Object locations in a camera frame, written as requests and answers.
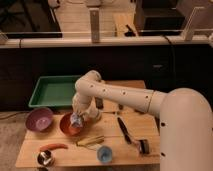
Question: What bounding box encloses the red chili pepper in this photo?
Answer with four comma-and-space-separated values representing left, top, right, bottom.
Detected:
39, 143, 68, 151

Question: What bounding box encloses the green plastic tray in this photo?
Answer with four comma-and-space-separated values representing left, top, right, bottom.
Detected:
28, 75, 80, 108

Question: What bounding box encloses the black rectangular block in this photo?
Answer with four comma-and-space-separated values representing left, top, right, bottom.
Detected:
95, 98, 104, 109

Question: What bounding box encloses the red bowl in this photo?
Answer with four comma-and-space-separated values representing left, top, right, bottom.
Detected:
60, 113, 84, 136

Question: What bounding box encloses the blue rectangular block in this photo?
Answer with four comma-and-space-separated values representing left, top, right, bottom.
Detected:
118, 104, 124, 110

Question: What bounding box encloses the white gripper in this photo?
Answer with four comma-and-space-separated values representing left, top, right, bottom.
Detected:
74, 105, 101, 122

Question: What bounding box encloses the small yellow screwdriver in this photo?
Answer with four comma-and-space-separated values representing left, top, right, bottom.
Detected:
101, 111, 119, 115

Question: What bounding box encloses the black handled dish brush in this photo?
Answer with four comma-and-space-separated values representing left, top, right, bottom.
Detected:
117, 117, 150, 155

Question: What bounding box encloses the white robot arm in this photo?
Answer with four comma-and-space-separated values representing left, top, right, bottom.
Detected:
73, 70, 213, 171

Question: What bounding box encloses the purple bowl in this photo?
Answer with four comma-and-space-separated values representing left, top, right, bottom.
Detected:
25, 107, 53, 132

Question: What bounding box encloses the black object on shelf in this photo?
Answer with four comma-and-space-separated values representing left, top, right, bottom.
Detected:
124, 25, 136, 37

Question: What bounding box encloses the blue grey towel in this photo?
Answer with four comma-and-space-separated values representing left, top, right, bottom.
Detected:
70, 113, 83, 127

